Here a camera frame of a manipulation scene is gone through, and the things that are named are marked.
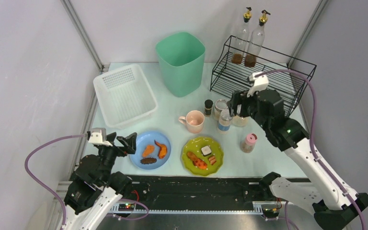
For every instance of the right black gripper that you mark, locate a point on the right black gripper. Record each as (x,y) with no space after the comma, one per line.
(240,101)

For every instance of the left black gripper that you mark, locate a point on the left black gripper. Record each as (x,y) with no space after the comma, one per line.
(118,148)

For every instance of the clear bottle blue label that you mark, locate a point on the clear bottle blue label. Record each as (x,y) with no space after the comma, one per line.
(225,121)

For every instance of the glass oil bottle gold spout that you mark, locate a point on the glass oil bottle gold spout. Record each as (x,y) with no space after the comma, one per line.
(242,34)

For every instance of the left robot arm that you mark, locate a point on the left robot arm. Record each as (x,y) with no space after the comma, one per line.
(94,188)

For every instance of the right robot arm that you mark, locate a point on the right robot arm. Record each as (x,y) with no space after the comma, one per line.
(331,201)

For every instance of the open glass jar right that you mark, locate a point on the open glass jar right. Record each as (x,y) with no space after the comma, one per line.
(239,121)

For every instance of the open glass jar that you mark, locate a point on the open glass jar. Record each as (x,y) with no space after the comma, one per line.
(239,121)
(221,110)

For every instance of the open glass jar left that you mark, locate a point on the open glass jar left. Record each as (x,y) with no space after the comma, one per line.
(221,110)

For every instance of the orange fried food piece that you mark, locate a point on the orange fried food piece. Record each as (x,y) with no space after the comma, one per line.
(149,149)

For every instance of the blue round plate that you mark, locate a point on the blue round plate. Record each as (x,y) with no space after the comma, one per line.
(148,138)

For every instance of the dark brown sea cucumber toy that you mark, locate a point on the dark brown sea cucumber toy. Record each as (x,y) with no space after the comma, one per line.
(149,160)

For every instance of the small black-lid spice jar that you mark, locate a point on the small black-lid spice jar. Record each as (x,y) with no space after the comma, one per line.
(208,105)

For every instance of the orange chicken wing toy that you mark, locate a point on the orange chicken wing toy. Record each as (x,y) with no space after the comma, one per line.
(163,150)

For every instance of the pink-lid spice shaker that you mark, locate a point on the pink-lid spice shaker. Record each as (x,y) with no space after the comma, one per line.
(247,145)

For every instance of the white plastic perforated basket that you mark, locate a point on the white plastic perforated basket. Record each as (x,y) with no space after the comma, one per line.
(124,96)

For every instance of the pink ceramic mug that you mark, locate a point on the pink ceramic mug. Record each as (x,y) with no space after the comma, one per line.
(193,121)

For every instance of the black white sushi cube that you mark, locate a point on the black white sushi cube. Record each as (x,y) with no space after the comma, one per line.
(206,151)

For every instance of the pink bacon strips toy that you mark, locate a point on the pink bacon strips toy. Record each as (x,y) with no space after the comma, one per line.
(212,160)

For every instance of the orange grilled fish toy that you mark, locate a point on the orange grilled fish toy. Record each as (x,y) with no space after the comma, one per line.
(199,163)

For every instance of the green plastic waste bin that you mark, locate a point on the green plastic waste bin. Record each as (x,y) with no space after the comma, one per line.
(181,59)

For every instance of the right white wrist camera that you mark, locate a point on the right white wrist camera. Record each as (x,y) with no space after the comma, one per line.
(258,83)

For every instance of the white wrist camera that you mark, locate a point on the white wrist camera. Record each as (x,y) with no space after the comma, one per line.
(97,136)
(258,83)

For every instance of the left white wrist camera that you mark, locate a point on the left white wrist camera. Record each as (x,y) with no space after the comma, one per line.
(97,136)

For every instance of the black wire two-tier rack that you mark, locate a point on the black wire two-tier rack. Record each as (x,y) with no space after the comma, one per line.
(227,77)

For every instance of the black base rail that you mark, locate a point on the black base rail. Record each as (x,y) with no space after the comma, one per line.
(205,194)

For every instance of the right aluminium frame post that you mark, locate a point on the right aluminium frame post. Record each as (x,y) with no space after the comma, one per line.
(320,7)

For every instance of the aluminium frame post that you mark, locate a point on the aluminium frame post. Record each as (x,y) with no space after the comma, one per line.
(75,19)
(320,7)

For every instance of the left aluminium frame post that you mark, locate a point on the left aluminium frame post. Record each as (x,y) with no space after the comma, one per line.
(75,19)

